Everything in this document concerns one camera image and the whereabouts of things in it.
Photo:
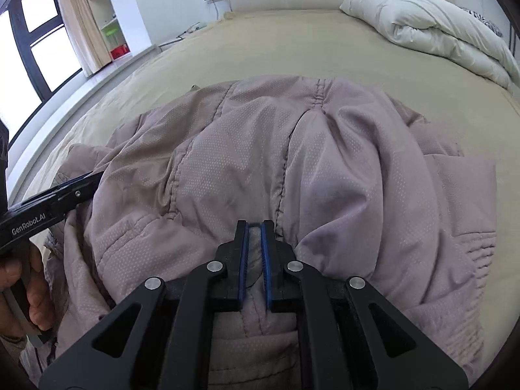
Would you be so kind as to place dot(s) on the white built-in shelf unit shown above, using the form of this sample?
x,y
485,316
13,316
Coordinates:
x,y
105,8

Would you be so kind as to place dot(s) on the bed with beige sheet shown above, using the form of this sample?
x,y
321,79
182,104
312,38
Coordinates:
x,y
284,44

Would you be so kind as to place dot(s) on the person's left hand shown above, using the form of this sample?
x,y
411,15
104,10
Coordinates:
x,y
40,292

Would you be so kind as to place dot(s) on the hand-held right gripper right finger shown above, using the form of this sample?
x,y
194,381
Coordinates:
x,y
266,260

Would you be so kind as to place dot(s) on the green plastic box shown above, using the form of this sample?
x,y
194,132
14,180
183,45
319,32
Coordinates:
x,y
109,27

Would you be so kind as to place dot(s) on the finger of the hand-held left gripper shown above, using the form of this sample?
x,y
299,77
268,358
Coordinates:
x,y
227,276
280,276

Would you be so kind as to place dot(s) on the mauve hooded down jacket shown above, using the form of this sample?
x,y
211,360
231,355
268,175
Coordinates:
x,y
325,162

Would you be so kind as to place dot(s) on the white nightstand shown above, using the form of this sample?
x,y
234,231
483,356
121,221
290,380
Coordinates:
x,y
183,38

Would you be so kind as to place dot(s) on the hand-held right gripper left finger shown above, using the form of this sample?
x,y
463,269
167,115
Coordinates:
x,y
242,260

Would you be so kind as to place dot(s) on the zebra print pillow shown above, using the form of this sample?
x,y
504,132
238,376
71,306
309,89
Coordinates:
x,y
483,20

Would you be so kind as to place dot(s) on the white window sill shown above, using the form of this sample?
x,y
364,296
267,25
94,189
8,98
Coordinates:
x,y
89,93

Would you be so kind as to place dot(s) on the black framed window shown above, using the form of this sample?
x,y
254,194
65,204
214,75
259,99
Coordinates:
x,y
24,69

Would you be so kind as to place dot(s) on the red storage box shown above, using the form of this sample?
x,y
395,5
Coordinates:
x,y
120,52

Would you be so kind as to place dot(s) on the beige curtain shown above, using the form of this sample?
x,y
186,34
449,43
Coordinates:
x,y
79,20

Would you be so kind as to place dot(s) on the white folded duvet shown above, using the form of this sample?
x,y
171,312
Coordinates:
x,y
418,20

